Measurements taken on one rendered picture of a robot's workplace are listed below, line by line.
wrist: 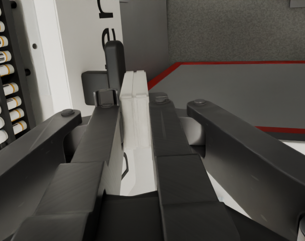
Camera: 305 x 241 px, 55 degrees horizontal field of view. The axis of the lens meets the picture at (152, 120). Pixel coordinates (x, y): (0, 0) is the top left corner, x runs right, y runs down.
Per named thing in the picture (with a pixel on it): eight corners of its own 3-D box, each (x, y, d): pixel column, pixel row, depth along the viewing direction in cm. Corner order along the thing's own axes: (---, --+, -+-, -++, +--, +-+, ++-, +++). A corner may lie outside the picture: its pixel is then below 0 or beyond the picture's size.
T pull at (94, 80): (124, 39, 22) (116, 41, 21) (132, 129, 25) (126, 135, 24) (83, 40, 23) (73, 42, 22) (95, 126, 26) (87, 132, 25)
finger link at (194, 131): (150, 120, 13) (215, 115, 13) (146, 92, 18) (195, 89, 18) (152, 149, 14) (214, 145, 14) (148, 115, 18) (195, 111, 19)
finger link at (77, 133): (122, 152, 14) (58, 157, 14) (126, 117, 18) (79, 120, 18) (118, 123, 13) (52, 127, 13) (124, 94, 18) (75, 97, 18)
